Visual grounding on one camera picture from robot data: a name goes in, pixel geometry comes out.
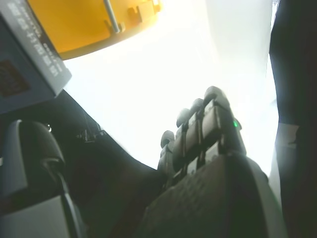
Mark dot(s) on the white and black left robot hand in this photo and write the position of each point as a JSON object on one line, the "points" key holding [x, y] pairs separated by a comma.
{"points": [[203, 193]]}

